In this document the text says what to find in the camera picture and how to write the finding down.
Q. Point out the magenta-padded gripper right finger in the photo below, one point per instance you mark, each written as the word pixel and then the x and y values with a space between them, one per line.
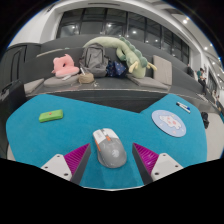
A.
pixel 164 165

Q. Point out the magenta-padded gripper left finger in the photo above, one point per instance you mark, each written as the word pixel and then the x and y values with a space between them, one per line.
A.
pixel 60 165

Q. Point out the small grey seat cushion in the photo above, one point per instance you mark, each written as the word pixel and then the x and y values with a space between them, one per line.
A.
pixel 32 86

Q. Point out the white marker with blue cap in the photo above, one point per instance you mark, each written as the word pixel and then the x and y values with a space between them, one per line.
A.
pixel 185 106

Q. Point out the grey backpack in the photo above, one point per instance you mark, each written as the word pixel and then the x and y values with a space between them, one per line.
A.
pixel 93 60

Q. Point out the green dragon plush toy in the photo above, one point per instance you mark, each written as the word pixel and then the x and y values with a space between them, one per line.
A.
pixel 128 53

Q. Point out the round grey seat cushion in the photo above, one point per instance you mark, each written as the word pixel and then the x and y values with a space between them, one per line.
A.
pixel 55 82

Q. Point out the tan woven pouch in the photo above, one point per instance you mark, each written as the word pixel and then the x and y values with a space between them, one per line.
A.
pixel 86 78

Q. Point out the upright square grey cushion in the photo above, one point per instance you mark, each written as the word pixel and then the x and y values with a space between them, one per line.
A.
pixel 162 70

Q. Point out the white marker with black cap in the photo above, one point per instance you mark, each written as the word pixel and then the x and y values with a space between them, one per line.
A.
pixel 181 107

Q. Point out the round pale blue mouse pad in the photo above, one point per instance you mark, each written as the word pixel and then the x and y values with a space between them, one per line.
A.
pixel 168 123

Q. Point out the navy patterned bag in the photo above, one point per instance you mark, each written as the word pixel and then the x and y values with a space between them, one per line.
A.
pixel 116 69

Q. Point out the person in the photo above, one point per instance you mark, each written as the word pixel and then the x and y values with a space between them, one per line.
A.
pixel 190 70
pixel 201 78

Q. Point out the green rectangular eraser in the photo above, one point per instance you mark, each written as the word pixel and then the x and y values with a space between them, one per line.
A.
pixel 50 116

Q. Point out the pink plush toy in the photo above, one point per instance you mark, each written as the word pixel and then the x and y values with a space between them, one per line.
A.
pixel 65 66

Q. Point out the black bag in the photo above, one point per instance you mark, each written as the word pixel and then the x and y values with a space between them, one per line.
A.
pixel 205 120

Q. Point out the black case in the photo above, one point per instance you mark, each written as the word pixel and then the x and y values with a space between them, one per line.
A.
pixel 12 98

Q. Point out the flat square grey cushion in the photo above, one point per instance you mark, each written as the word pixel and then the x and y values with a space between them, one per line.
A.
pixel 146 82

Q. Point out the grey white orange computer mouse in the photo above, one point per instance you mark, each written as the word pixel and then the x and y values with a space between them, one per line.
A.
pixel 110 150

